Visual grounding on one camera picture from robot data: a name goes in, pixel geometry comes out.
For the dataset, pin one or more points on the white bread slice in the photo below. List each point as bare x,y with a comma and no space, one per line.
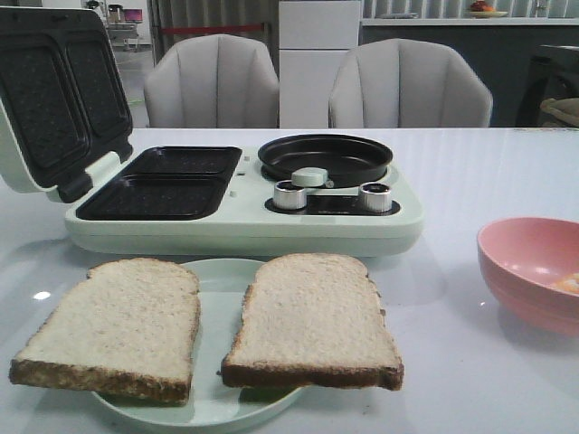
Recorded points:
313,319
128,329

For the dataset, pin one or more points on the pink plastic bowl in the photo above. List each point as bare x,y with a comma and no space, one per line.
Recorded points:
520,258

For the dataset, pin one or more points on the mint green sandwich maker lid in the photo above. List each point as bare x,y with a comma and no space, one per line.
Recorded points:
63,107

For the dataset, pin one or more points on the orange shrimp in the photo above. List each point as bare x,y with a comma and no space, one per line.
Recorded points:
568,283

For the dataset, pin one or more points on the mint green breakfast maker base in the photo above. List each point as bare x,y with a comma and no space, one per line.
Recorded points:
214,200

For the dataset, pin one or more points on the left silver control knob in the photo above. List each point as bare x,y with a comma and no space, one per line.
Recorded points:
288,196

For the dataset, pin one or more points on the silver control knob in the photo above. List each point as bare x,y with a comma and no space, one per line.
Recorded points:
374,197
288,196

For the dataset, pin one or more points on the black round frying pan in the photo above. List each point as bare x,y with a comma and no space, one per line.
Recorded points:
349,161

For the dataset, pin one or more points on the right silver control knob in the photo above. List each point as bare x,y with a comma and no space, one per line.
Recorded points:
374,197

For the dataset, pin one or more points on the mint green round plate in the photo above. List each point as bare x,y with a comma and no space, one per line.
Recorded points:
212,407

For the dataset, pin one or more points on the left grey upholstered chair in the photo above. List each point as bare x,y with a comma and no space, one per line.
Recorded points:
214,81

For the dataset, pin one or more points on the grey upholstered chair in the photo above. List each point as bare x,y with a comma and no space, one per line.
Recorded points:
214,81
408,84

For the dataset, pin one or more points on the right grey upholstered chair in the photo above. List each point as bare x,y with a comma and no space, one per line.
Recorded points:
408,84

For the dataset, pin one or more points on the white cabinet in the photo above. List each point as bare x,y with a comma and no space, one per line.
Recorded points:
314,36

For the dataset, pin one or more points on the red barrier tape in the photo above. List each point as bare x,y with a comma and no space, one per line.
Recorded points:
245,28

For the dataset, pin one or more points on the fruit plate on counter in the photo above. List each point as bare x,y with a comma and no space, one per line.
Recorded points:
482,9

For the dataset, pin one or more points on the beige cushion at right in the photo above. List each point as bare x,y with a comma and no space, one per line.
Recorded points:
565,110

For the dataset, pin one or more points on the dark appliance at right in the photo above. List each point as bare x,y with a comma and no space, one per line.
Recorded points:
552,74

